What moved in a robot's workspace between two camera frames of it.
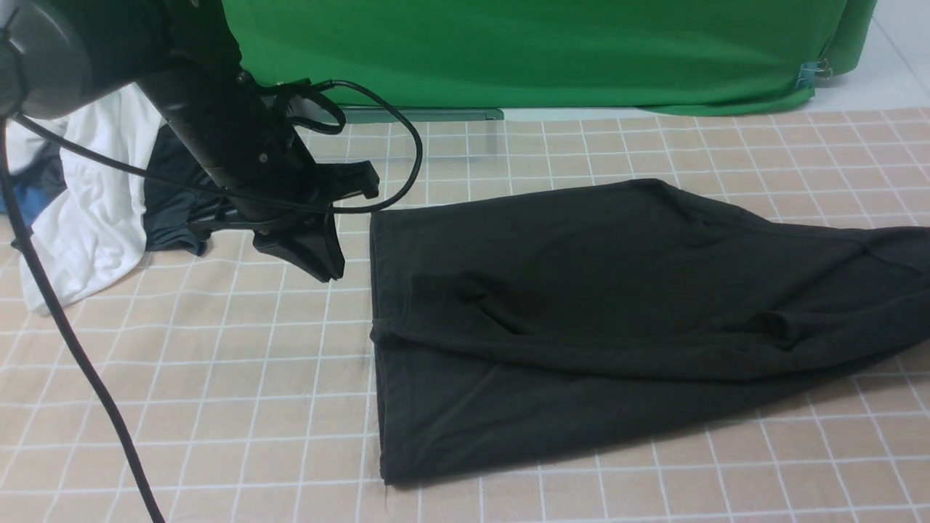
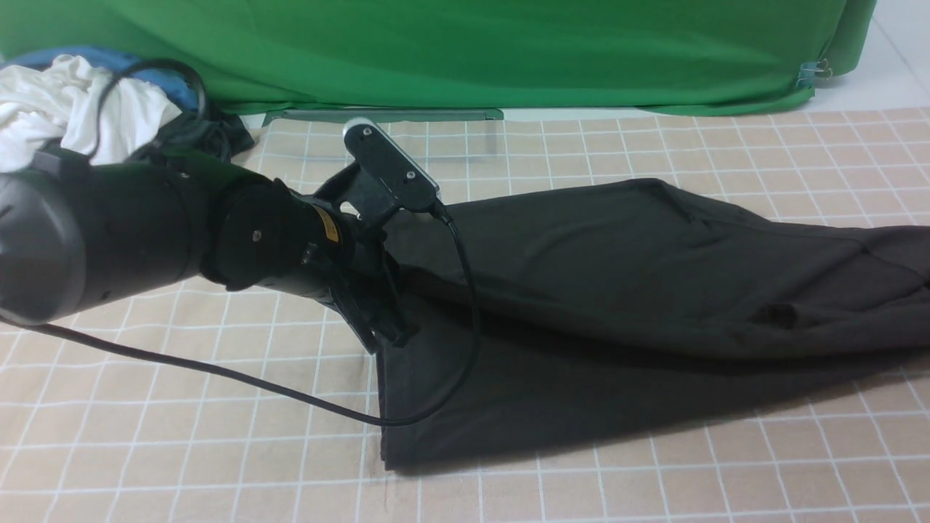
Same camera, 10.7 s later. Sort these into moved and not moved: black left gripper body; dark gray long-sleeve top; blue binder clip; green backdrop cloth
Moved: black left gripper body
Not moved: blue binder clip; dark gray long-sleeve top; green backdrop cloth
